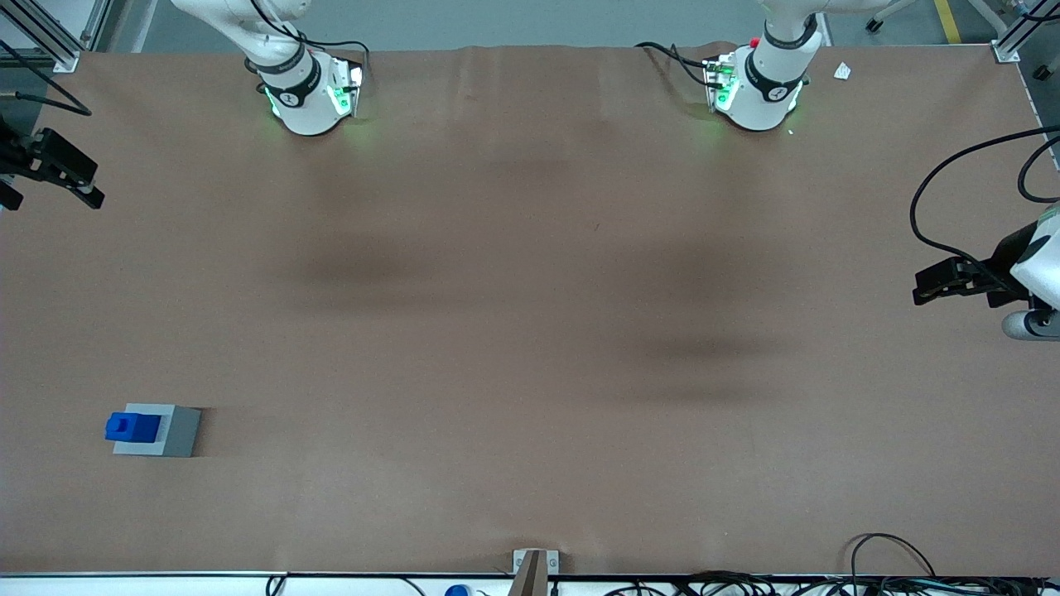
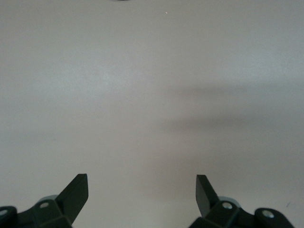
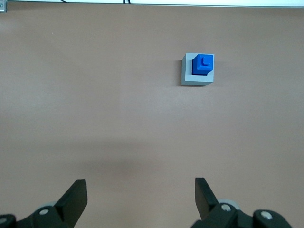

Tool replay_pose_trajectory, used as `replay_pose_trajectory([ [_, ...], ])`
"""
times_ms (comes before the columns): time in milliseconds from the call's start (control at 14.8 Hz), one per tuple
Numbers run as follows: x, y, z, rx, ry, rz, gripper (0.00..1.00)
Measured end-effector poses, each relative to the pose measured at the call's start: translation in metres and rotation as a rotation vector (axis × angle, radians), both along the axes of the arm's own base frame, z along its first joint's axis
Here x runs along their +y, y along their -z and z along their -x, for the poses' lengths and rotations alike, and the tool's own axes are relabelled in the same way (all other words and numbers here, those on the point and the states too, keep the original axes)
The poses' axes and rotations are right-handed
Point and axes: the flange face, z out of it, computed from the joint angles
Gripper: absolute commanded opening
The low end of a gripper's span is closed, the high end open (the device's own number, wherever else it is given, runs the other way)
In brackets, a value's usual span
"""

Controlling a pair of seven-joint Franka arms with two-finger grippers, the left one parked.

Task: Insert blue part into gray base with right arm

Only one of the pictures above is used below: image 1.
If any black right arm base cable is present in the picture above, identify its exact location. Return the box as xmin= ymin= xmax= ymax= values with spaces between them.
xmin=248 ymin=0 xmax=371 ymax=79

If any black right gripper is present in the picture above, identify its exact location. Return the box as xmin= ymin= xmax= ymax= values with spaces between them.
xmin=0 ymin=124 xmax=106 ymax=213

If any brown table cover sheet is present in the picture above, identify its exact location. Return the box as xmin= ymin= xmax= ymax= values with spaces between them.
xmin=0 ymin=41 xmax=1060 ymax=578

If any blue plastic part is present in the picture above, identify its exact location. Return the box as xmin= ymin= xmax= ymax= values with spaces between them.
xmin=104 ymin=411 xmax=162 ymax=445

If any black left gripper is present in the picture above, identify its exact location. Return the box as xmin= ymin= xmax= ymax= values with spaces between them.
xmin=913 ymin=223 xmax=1038 ymax=310

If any black cable bundle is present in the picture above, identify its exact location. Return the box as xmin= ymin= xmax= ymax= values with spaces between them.
xmin=603 ymin=570 xmax=1060 ymax=596

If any black left arm base cable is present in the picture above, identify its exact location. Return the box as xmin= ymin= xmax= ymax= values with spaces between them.
xmin=634 ymin=41 xmax=718 ymax=90

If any gray square base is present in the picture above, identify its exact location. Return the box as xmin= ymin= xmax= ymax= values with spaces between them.
xmin=112 ymin=403 xmax=203 ymax=459

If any black cable loop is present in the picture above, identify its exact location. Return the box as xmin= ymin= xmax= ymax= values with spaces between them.
xmin=848 ymin=532 xmax=938 ymax=580

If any metal bracket with brown post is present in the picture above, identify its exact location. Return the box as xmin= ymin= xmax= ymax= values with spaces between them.
xmin=508 ymin=548 xmax=561 ymax=596

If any black arm base cable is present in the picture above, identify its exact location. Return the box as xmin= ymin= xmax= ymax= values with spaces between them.
xmin=634 ymin=41 xmax=718 ymax=90
xmin=248 ymin=0 xmax=371 ymax=79

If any aluminium frame post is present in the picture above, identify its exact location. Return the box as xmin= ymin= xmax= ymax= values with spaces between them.
xmin=0 ymin=0 xmax=113 ymax=74
xmin=991 ymin=0 xmax=1060 ymax=65

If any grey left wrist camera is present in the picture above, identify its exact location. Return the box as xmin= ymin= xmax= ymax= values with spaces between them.
xmin=1001 ymin=308 xmax=1060 ymax=343

